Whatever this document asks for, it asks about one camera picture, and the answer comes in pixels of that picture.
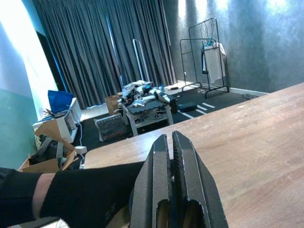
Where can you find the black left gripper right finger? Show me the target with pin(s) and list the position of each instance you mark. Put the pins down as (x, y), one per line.
(197, 180)

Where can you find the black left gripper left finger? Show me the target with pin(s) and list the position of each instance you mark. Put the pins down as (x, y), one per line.
(149, 190)

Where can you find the black gloved person hand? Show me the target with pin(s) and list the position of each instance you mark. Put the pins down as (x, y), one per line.
(90, 192)

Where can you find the brown wooden table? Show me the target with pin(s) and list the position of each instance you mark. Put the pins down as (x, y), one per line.
(249, 147)

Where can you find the red black printed box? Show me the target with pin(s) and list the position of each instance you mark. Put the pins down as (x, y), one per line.
(110, 128)

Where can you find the black tool case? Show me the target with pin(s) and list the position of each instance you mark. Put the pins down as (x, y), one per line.
(187, 107)

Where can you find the low white table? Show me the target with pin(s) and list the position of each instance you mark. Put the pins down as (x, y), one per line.
(147, 114)

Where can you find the white power strip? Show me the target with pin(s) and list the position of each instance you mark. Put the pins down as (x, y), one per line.
(81, 150)

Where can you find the large black floor mat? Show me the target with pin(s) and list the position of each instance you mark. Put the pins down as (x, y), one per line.
(213, 102)

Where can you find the small open cardboard box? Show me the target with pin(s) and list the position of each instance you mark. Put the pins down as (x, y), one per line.
(111, 104)

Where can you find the pile of robot parts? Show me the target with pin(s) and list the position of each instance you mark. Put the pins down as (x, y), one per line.
(145, 93)

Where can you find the small dark floor item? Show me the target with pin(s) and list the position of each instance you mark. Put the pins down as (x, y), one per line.
(248, 96)

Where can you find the large open cardboard box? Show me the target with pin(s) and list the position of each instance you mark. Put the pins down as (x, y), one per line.
(47, 164)

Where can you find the white shelf unit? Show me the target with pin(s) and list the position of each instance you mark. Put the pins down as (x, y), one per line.
(67, 123)

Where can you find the white hanging garment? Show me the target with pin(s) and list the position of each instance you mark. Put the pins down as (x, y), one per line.
(215, 64)

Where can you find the black metal clothes rack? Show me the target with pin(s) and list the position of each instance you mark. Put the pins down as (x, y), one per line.
(181, 61)

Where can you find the blue bag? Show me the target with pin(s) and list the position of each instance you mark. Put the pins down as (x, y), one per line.
(59, 101)

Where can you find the dark pleated curtain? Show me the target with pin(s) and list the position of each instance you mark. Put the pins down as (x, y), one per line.
(95, 47)

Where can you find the black flat screen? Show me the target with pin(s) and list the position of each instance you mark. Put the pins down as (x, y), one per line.
(51, 61)

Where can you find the white tube frame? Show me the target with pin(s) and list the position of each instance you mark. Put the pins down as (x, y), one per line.
(142, 59)

